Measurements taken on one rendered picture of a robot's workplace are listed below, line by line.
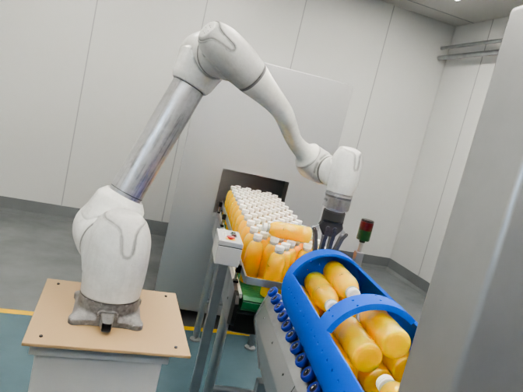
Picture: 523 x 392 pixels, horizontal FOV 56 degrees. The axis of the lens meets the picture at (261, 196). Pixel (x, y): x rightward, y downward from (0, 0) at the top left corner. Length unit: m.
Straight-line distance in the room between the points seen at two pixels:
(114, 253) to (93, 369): 0.28
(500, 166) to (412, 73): 6.59
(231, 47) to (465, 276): 1.07
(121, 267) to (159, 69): 4.72
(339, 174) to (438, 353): 1.26
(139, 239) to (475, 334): 1.03
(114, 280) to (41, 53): 4.80
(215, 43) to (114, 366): 0.84
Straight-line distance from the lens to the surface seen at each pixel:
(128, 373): 1.31
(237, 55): 1.32
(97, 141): 5.88
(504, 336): 0.34
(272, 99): 1.40
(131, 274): 1.28
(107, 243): 1.26
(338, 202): 1.60
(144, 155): 1.44
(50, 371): 1.31
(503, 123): 0.34
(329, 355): 1.16
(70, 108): 5.87
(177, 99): 1.45
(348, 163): 1.58
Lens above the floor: 1.59
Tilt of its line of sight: 8 degrees down
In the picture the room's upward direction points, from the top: 13 degrees clockwise
